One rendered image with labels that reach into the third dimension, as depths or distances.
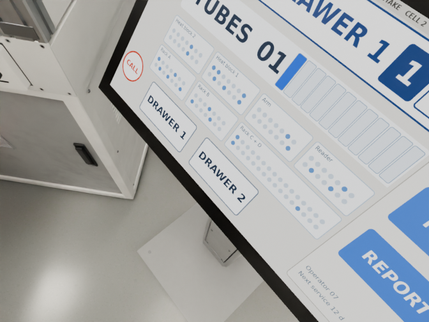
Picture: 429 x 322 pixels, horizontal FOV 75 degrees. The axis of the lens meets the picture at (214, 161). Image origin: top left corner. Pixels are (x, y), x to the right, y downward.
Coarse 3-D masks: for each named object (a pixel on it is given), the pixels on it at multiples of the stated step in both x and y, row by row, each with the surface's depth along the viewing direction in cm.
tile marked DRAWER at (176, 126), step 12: (156, 84) 37; (144, 96) 39; (156, 96) 37; (168, 96) 36; (144, 108) 39; (156, 108) 38; (168, 108) 37; (180, 108) 36; (156, 120) 38; (168, 120) 37; (180, 120) 36; (168, 132) 37; (180, 132) 36; (192, 132) 35; (180, 144) 37
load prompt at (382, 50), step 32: (288, 0) 27; (320, 0) 26; (352, 0) 24; (320, 32) 26; (352, 32) 25; (384, 32) 24; (416, 32) 22; (352, 64) 25; (384, 64) 24; (416, 64) 23; (384, 96) 24; (416, 96) 23
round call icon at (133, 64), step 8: (128, 48) 39; (128, 56) 39; (136, 56) 38; (128, 64) 39; (136, 64) 38; (144, 64) 38; (120, 72) 40; (128, 72) 40; (136, 72) 39; (128, 80) 40; (136, 80) 39
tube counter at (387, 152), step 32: (256, 64) 30; (288, 64) 28; (288, 96) 28; (320, 96) 27; (352, 96) 25; (320, 128) 27; (352, 128) 26; (384, 128) 25; (384, 160) 25; (416, 160) 24
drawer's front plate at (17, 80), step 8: (0, 48) 50; (0, 56) 50; (8, 56) 52; (0, 64) 52; (8, 64) 52; (16, 64) 54; (8, 72) 54; (16, 72) 55; (8, 80) 57; (16, 80) 56; (24, 80) 57; (16, 88) 58; (24, 88) 58
